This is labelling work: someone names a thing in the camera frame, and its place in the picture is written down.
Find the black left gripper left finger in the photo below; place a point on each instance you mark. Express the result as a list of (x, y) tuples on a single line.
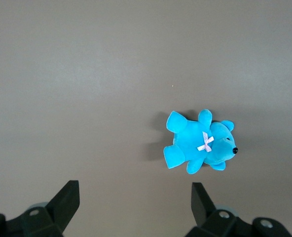
[(52, 214)]

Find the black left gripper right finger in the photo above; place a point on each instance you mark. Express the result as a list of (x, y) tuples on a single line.
[(210, 217)]

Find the blue teddy bear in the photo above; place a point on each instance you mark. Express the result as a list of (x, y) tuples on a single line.
[(193, 143)]

